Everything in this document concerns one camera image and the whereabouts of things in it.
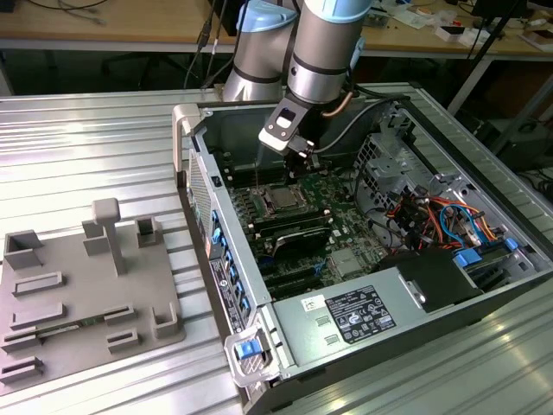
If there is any grey ribbed case handle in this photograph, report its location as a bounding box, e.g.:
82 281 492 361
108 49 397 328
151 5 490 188
223 326 283 388

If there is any black air shroud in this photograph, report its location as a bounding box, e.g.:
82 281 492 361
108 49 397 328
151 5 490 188
373 249 483 313

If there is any grey PC case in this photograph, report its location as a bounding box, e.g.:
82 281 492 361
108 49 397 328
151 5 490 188
171 93 553 415

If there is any CPU socket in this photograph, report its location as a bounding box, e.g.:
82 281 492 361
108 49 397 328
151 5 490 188
253 183 306 216

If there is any green RAM stick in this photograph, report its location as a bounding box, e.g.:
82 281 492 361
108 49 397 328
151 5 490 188
34 314 107 336

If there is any green motherboard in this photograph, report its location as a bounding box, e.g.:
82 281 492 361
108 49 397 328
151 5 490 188
214 144 392 302

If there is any black graphics card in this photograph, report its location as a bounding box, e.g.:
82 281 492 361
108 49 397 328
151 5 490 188
271 225 332 260

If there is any blue wire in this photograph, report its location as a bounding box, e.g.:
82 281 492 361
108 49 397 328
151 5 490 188
438 202 483 248

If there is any brown white box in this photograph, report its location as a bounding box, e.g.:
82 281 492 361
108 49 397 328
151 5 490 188
520 28 553 51

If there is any black chair base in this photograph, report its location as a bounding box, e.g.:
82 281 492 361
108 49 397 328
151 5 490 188
101 51 185 86

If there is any black RAM slot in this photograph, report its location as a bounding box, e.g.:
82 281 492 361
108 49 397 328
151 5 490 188
256 215 332 238
224 163 263 185
252 206 329 229
215 149 260 169

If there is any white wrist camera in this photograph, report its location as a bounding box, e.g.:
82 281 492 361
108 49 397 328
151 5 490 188
257 98 306 153

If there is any grey power supply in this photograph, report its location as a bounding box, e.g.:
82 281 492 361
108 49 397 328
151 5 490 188
270 265 431 368

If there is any small white box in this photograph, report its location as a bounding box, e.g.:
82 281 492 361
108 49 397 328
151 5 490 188
435 24 470 43

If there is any brown ribbed cable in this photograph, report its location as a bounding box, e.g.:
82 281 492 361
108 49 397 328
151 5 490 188
321 89 354 118

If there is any silver chipset heatsink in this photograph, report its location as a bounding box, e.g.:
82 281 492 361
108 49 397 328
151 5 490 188
331 249 363 278

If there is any wooden desk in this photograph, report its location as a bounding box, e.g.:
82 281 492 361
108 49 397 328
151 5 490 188
0 0 553 114

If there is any grey parts rack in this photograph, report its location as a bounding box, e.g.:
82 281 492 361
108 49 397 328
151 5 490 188
0 197 188 393

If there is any metal drive cage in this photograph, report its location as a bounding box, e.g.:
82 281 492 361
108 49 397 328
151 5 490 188
353 129 433 208

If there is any blue disk carrier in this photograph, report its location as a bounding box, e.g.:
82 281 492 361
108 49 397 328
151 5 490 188
453 248 484 270

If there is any black computer box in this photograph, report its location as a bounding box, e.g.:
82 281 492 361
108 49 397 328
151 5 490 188
496 123 553 172

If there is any black cable with plug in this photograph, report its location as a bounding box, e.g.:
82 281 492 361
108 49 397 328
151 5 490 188
183 0 232 92

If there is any black expansion slot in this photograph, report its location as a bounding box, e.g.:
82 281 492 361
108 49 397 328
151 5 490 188
261 265 321 285
265 279 324 300

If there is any orange wire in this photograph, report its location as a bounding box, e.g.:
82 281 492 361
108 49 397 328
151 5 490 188
431 196 502 241

